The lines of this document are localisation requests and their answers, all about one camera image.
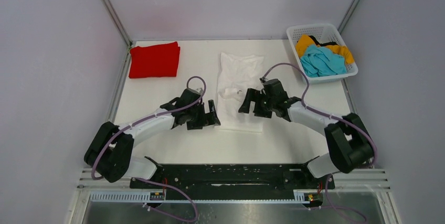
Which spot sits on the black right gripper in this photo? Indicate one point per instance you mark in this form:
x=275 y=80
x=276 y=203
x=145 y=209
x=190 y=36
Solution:
x=252 y=95

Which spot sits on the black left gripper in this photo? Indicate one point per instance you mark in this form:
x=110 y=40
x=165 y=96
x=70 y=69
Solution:
x=210 y=117

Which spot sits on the white t shirt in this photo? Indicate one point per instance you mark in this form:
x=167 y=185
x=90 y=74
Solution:
x=236 y=75

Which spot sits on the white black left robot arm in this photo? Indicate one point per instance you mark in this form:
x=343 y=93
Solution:
x=110 y=152

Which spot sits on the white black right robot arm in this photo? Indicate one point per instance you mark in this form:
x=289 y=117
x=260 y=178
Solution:
x=346 y=136

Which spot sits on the turquoise t shirt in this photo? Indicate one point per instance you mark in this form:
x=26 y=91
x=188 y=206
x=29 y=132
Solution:
x=322 y=62

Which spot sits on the yellow t shirt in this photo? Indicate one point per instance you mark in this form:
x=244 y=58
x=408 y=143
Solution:
x=305 y=41

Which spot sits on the folded red t shirt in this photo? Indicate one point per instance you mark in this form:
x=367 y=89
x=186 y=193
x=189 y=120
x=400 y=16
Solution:
x=154 y=61

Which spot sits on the white plastic laundry basket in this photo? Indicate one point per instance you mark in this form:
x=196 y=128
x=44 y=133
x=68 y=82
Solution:
x=323 y=33

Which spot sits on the aluminium frame rail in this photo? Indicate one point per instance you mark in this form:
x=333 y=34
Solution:
x=117 y=22

